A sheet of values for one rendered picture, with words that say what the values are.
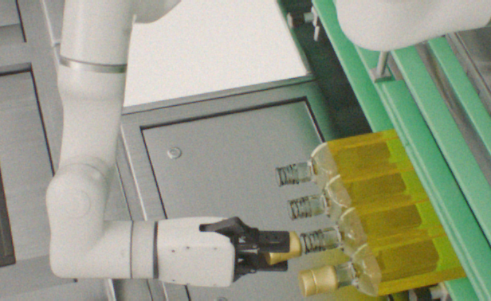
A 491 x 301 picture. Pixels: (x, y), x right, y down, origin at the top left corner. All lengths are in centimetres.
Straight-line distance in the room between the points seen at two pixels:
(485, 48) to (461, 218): 24
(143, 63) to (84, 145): 39
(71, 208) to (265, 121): 48
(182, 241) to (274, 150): 37
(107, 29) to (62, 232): 26
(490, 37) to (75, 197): 60
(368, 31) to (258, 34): 75
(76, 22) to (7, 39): 61
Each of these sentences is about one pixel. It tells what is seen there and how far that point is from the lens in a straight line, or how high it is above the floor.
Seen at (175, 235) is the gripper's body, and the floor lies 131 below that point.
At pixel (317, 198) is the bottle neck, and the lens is 140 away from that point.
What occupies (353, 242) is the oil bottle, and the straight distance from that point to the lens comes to 136.
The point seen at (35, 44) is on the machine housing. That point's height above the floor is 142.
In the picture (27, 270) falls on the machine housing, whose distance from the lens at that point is 156.
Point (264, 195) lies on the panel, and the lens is 157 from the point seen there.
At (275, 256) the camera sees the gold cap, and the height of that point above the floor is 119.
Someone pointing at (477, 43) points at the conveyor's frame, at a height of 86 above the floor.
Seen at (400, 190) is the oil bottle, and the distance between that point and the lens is 141.
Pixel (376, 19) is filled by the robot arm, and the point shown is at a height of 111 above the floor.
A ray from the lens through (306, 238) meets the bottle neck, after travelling 136.
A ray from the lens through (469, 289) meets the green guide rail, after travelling 141.
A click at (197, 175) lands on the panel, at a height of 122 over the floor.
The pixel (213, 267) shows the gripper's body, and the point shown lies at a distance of 134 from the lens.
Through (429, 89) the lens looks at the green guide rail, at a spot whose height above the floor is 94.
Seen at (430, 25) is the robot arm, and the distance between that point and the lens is 108.
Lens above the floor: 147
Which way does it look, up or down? 12 degrees down
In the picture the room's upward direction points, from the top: 101 degrees counter-clockwise
